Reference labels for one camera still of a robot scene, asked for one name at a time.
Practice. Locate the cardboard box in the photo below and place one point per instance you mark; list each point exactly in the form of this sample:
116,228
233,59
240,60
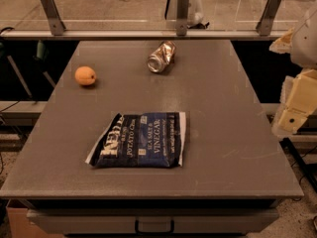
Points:
21,226

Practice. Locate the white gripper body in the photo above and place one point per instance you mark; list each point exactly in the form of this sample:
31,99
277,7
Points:
305,44

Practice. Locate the orange fruit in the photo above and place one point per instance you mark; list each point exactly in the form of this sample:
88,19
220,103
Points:
85,76

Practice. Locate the metal bracket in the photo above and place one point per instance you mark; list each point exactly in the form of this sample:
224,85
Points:
181,17
265,23
56,25

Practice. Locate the drawer with black handle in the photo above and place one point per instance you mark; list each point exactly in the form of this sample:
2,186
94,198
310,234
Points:
152,222

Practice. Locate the middle metal bracket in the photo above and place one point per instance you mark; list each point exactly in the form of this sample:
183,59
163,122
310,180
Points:
181,17

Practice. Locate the left metal bracket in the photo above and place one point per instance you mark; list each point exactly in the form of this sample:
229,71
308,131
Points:
56,25

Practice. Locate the metal rail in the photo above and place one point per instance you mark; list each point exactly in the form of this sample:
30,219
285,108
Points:
138,35

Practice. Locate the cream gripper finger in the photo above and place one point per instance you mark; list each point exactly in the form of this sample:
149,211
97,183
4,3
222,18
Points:
298,100
282,45

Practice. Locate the right metal bracket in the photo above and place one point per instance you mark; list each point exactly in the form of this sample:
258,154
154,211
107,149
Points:
265,23

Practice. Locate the blue potato chips bag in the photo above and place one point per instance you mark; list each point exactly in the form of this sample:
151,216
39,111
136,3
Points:
149,140

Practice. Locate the white bag behind glass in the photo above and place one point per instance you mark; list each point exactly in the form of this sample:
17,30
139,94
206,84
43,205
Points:
195,18

